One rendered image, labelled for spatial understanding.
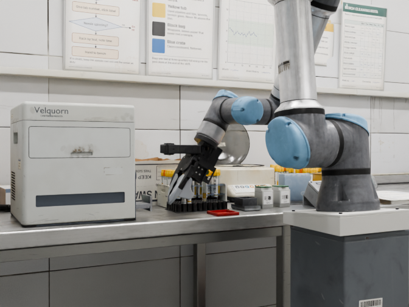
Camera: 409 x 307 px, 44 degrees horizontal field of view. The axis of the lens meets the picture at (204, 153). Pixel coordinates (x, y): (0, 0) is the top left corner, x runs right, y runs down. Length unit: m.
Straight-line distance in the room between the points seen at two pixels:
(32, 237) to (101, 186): 0.21
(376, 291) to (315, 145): 0.36
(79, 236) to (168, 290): 0.93
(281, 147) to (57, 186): 0.55
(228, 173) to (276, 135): 0.64
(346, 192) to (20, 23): 1.28
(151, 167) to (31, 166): 0.51
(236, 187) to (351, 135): 0.65
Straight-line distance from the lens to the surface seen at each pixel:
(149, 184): 1.67
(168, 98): 2.07
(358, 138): 1.25
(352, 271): 1.20
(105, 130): 1.31
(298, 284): 1.32
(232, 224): 1.43
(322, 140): 1.17
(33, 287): 1.99
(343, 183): 1.23
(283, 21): 1.22
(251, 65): 2.26
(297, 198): 1.74
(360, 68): 2.64
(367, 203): 1.24
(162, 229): 1.33
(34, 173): 1.28
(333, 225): 1.15
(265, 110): 1.41
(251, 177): 1.82
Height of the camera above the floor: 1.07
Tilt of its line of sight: 1 degrees down
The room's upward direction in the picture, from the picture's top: straight up
